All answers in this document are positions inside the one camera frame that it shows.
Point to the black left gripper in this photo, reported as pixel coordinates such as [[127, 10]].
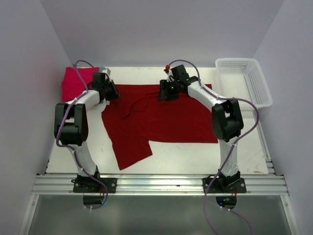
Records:
[[115, 93]]

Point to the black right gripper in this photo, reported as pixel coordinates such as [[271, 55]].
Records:
[[164, 89]]

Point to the dark red t shirt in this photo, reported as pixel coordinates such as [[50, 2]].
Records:
[[138, 117]]

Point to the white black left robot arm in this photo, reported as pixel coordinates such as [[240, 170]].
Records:
[[71, 131]]

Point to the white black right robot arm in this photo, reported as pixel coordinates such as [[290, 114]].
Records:
[[226, 121]]

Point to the folded pink t shirt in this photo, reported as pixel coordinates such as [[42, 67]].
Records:
[[72, 85]]

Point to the white perforated plastic basket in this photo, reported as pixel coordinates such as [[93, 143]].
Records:
[[243, 78]]

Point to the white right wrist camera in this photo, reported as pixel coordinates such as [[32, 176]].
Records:
[[167, 69]]

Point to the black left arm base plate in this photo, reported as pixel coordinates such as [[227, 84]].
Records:
[[88, 185]]

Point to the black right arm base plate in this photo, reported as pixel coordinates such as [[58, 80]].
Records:
[[225, 186]]

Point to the aluminium mounting rail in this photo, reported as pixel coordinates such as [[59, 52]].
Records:
[[164, 184]]

